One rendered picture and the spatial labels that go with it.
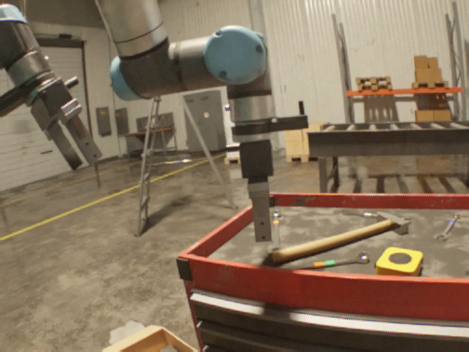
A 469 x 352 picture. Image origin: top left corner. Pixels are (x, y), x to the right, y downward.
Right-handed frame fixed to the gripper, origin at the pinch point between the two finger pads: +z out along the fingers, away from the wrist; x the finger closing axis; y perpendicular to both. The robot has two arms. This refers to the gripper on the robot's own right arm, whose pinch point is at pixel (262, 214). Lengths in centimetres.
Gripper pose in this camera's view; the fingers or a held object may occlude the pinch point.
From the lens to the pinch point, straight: 56.2
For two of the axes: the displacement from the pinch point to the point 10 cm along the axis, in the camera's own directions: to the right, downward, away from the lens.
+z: 1.2, 9.7, 2.0
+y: -9.9, 1.0, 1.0
